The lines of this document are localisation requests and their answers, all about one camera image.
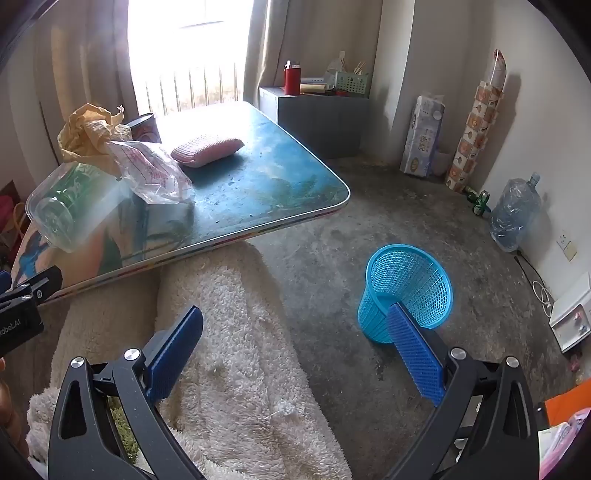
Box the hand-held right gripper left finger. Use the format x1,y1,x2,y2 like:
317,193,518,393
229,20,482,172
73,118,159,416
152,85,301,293
47,305,206,480

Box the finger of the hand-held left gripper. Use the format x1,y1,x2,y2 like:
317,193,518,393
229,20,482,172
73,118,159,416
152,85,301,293
0,265,63,305

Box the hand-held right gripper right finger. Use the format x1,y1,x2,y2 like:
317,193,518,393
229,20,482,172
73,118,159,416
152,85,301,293
383,302,541,480

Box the blue mesh wastebasket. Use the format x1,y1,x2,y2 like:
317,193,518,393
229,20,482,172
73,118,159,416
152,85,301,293
358,244,454,344

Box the clear red-printed plastic bag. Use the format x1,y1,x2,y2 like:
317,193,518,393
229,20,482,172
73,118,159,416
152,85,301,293
106,138,195,205

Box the pink mesh scrub sponge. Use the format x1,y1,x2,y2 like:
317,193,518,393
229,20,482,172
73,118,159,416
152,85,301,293
171,134,245,168

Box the red gift bag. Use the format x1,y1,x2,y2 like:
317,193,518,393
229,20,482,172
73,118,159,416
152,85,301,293
0,180,29,278

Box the white fluffy blanket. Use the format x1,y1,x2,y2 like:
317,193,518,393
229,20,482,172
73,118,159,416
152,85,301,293
28,240,352,480

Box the green shaggy mat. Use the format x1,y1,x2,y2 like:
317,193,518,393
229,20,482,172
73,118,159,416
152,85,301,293
105,396,140,463

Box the crumpled yellow paper bag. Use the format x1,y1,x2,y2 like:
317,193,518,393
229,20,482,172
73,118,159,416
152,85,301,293
58,104,126,177

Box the orange board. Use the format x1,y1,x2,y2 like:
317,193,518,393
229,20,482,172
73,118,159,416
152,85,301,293
545,378,591,428

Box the small white drawer box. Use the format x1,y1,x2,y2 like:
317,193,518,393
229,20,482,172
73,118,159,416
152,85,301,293
549,272,591,354

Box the green glass bottles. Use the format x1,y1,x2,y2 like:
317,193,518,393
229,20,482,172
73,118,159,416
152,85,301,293
465,187,493,216

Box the clear water jug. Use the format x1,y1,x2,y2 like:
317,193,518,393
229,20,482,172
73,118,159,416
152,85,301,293
489,173,542,253

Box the pink printed bag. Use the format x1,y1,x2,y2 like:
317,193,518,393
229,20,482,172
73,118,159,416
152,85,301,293
538,408,591,480

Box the toilet paper pack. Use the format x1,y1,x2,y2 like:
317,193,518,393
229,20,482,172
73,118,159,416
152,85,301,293
400,95,446,177

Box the beige curtain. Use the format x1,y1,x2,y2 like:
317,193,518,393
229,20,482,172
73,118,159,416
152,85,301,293
242,0,384,104
34,0,139,123

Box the patterned rolled mat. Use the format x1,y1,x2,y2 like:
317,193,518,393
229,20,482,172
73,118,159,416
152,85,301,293
444,48,509,193

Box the metal window railing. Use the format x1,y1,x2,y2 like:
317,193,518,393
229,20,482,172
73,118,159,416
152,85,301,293
143,62,243,114

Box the grey cabinet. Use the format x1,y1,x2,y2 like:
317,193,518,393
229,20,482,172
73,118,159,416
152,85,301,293
259,85,370,160

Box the green plastic basket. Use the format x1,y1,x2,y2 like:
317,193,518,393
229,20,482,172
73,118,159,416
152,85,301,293
332,71,370,98

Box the red thermos bottle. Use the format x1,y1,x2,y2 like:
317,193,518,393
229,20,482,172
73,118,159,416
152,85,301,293
283,60,302,96

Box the white cable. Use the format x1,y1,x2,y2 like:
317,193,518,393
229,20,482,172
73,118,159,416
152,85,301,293
530,276,555,315

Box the wall socket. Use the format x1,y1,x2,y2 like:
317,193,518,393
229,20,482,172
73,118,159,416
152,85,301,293
557,230,579,262

